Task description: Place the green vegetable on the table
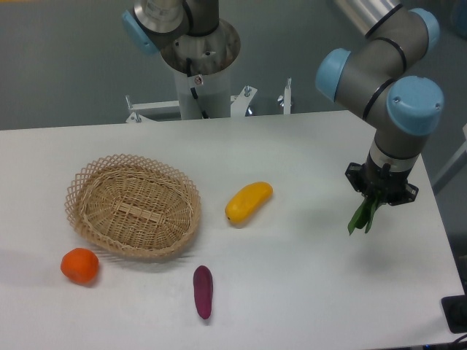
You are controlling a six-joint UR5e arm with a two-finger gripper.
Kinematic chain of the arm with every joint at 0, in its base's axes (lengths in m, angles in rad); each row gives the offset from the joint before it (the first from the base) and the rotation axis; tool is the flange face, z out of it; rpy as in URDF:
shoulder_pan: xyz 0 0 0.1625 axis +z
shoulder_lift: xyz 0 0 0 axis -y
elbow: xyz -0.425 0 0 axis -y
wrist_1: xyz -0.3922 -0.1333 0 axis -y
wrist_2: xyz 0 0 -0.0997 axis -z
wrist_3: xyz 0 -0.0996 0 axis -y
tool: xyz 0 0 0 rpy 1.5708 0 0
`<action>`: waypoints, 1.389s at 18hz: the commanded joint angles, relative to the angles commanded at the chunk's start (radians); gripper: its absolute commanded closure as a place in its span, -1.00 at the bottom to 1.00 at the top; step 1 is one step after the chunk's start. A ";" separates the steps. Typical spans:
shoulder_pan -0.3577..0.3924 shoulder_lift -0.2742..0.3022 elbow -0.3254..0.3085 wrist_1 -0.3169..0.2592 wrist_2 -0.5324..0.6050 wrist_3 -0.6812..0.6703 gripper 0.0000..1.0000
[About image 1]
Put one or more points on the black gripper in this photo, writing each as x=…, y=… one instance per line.
x=373, y=181

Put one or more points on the green leafy vegetable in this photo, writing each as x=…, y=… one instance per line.
x=363, y=217

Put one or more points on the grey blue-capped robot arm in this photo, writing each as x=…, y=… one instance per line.
x=199, y=47

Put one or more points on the black device at table edge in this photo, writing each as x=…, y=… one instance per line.
x=454, y=308

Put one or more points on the yellow mango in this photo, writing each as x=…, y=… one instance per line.
x=247, y=201

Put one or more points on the purple sweet potato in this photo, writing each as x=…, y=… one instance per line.
x=203, y=291

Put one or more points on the woven wicker basket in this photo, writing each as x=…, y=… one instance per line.
x=134, y=206

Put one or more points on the orange fruit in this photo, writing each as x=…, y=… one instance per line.
x=80, y=265

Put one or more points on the white metal mounting frame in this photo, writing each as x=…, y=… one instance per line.
x=240, y=106

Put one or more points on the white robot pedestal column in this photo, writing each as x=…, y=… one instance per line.
x=203, y=96

